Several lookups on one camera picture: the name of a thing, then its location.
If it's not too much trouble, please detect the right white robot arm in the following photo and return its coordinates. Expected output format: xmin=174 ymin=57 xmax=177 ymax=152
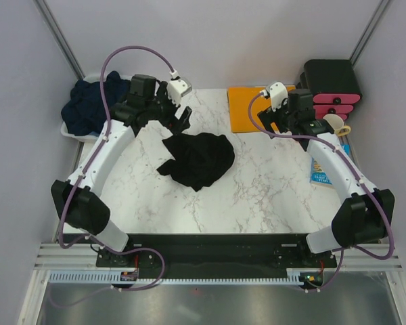
xmin=252 ymin=83 xmax=395 ymax=267

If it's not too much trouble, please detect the white slotted cable duct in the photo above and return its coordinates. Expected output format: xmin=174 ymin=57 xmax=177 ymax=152
xmin=49 ymin=267 xmax=325 ymax=286

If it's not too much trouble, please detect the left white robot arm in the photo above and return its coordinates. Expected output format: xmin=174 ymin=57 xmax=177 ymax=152
xmin=51 ymin=71 xmax=192 ymax=266

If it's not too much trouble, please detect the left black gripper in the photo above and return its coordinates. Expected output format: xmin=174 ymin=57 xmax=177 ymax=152
xmin=145 ymin=82 xmax=191 ymax=135

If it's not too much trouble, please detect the white laundry basket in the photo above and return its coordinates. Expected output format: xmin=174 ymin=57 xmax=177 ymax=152
xmin=60 ymin=73 xmax=104 ymax=145

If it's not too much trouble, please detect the yellow mug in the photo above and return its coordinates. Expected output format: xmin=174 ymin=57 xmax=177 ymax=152
xmin=323 ymin=114 xmax=352 ymax=137

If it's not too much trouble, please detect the black t shirt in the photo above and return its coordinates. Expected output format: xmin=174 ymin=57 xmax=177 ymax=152
xmin=157 ymin=133 xmax=235 ymax=192

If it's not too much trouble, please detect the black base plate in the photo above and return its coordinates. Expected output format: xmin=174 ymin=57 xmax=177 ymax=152
xmin=96 ymin=234 xmax=337 ymax=277

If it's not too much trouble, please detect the orange folder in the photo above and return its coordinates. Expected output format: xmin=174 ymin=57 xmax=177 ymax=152
xmin=227 ymin=85 xmax=297 ymax=135

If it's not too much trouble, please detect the navy blue t shirt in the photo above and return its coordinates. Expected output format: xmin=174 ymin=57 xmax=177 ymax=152
xmin=61 ymin=71 xmax=131 ymax=136

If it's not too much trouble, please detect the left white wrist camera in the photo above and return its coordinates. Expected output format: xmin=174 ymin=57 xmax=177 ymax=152
xmin=166 ymin=79 xmax=192 ymax=107

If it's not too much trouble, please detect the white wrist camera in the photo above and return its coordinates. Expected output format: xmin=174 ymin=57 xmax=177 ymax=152
xmin=166 ymin=79 xmax=192 ymax=107
xmin=265 ymin=81 xmax=288 ymax=112

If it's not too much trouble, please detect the aluminium frame rail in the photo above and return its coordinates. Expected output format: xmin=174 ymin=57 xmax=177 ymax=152
xmin=35 ymin=244 xmax=403 ymax=272

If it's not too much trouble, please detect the black pink drawer unit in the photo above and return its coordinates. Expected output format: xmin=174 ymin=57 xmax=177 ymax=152
xmin=296 ymin=59 xmax=363 ymax=121

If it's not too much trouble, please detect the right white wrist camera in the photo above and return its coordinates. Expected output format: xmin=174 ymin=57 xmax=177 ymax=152
xmin=265 ymin=81 xmax=288 ymax=112

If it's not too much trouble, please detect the blue children's book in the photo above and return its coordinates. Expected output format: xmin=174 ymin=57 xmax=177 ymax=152
xmin=307 ymin=142 xmax=352 ymax=186

